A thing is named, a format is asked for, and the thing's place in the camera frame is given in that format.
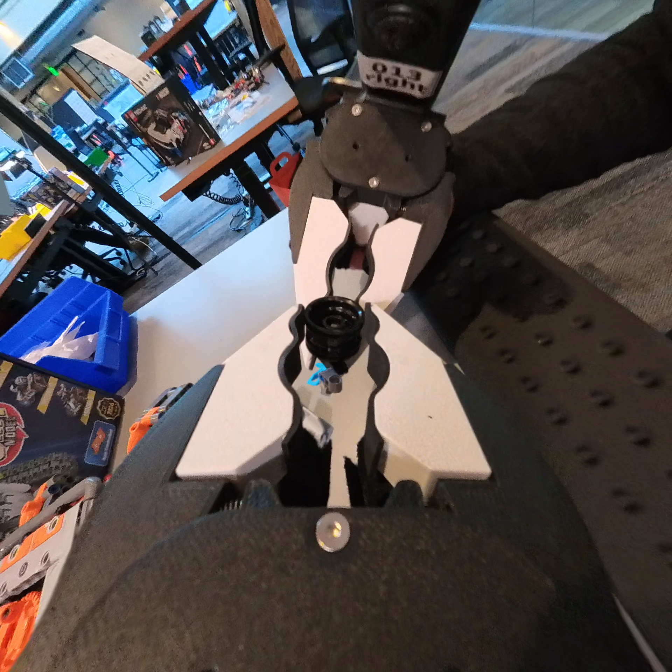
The red tool basket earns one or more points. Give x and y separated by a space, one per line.
285 176

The black perforated board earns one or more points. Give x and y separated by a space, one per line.
567 399

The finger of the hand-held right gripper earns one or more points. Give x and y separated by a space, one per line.
315 251
399 257

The black printed box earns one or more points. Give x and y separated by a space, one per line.
173 121

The black office chair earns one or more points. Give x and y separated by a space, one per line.
320 32

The small white blue connector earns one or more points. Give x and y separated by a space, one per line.
328 376

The grey orange tracked toy robot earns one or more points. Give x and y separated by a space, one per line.
42 546

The blue plastic bin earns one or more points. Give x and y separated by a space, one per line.
73 336

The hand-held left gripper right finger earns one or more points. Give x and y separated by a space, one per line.
431 419

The wooden work table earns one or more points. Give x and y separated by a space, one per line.
241 131

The blue cardboard box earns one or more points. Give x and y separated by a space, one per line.
52 419

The small black wheel assembly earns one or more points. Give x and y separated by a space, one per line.
333 328

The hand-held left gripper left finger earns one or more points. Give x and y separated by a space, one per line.
236 419

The black stand pole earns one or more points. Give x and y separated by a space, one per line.
105 184

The person's right forearm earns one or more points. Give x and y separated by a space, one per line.
556 115

